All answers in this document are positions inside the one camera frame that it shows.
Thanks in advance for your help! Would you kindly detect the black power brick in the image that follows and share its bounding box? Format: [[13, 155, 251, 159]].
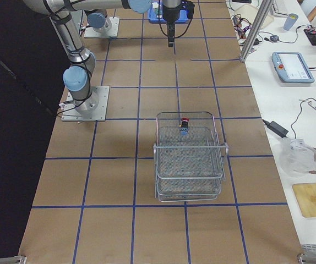
[[262, 119, 288, 138]]

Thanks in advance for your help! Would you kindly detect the blue plastic tray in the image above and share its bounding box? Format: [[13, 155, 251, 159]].
[[148, 7, 188, 24]]

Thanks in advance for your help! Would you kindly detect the blue teach pendant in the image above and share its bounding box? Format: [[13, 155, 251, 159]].
[[271, 52, 315, 84]]

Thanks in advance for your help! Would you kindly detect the wooden cutting board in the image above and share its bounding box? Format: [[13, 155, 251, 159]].
[[292, 183, 316, 218]]

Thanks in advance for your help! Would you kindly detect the aluminium frame post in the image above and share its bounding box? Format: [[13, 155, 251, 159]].
[[239, 0, 273, 63]]

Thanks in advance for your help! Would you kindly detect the blue grey cup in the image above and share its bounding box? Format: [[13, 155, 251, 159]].
[[283, 13, 298, 31]]

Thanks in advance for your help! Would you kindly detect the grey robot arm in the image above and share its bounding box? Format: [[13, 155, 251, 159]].
[[85, 9, 112, 33], [24, 1, 152, 122]]

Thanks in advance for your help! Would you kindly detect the red emergency push button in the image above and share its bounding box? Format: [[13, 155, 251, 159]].
[[179, 117, 189, 135]]

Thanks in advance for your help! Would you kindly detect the cream plastic tray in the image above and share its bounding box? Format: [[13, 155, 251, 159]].
[[235, 4, 274, 29]]

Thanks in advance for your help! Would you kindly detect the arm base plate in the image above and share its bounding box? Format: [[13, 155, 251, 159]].
[[61, 86, 110, 122], [84, 16, 119, 39]]

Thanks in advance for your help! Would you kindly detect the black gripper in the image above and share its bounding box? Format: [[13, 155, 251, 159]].
[[162, 0, 195, 48]]

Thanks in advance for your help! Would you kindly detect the clear plastic bag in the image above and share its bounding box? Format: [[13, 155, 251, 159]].
[[279, 137, 316, 173]]

